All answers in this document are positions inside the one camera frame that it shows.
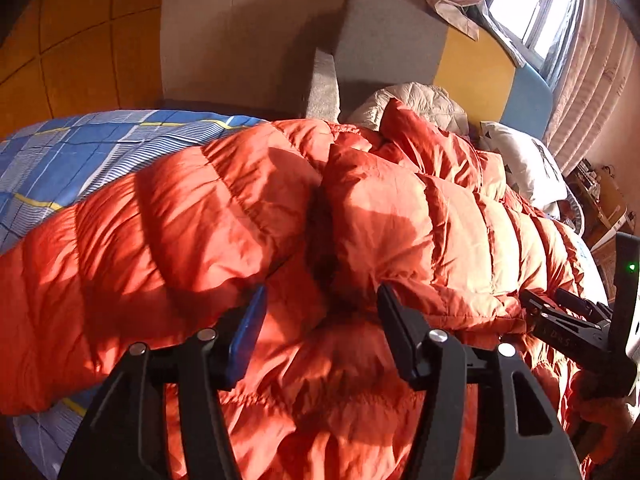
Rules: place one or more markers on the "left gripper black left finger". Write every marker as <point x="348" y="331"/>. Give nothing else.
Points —
<point x="125" y="432"/>

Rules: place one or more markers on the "orange quilted down jacket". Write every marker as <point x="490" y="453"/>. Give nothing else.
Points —
<point x="320" y="215"/>

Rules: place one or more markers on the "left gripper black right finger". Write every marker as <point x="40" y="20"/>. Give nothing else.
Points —
<point x="484" y="413"/>

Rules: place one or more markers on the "right pink curtain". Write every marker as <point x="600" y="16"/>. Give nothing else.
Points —
<point x="598" y="65"/>

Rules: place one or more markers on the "white bed side rail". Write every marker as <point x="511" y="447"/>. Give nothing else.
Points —
<point x="323" y="100"/>

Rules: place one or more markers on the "beige quilted jacket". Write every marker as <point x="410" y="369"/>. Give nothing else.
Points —
<point x="429" y="102"/>

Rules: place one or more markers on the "blue plaid bed sheet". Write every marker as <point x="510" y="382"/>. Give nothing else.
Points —
<point x="52" y="165"/>

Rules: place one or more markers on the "wooden desk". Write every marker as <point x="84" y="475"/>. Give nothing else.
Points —
<point x="605" y="210"/>

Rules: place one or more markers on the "window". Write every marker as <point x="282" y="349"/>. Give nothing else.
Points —
<point x="534" y="32"/>

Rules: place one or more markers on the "grey yellow blue headboard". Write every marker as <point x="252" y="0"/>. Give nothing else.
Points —
<point x="386" y="42"/>

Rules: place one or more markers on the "white printed pillow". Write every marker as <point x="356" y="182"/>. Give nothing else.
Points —
<point x="532" y="172"/>

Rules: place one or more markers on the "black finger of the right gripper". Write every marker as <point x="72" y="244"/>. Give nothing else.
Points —
<point x="579" y="331"/>

